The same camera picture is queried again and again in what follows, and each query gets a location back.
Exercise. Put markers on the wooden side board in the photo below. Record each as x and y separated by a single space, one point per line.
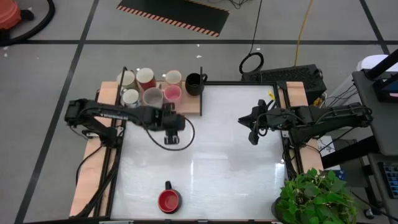
85 174
295 93

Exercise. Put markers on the yellow clip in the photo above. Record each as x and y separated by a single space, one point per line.
272 96

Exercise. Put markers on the orange vacuum cleaner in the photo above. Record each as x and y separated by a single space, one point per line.
9 14

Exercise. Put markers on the white container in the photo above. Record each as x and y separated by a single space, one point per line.
370 62

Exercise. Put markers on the black mug with red inside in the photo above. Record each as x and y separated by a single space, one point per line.
169 200

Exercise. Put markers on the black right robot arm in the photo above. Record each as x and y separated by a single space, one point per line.
326 119

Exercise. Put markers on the grey floral lettered mug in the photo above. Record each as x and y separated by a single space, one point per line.
153 97

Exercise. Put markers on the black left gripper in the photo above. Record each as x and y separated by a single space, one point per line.
171 122

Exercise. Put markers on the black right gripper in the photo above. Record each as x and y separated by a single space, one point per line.
269 119

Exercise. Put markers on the white paper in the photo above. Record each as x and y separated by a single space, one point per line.
325 146

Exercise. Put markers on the pink mug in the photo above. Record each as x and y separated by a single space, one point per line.
172 93

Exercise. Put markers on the wooden shelf board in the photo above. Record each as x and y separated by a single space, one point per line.
189 104

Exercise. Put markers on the blue white floral mug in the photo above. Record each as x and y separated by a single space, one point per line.
130 97

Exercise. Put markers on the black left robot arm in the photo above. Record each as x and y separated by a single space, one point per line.
93 113

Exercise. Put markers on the black table frame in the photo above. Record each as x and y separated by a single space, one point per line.
242 83

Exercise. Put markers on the olive green mug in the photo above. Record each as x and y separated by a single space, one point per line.
127 79

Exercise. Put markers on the yellow polka dot mug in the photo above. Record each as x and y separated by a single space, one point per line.
173 77

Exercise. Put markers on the black striped floor mat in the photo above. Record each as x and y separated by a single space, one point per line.
177 12

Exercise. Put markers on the grey desk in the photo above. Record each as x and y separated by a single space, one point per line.
379 124

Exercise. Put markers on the black plant pot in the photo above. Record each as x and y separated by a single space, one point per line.
275 208

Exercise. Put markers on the green leafy plant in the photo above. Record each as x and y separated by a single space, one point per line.
311 199

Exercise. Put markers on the black keyboard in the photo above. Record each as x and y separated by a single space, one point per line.
391 180

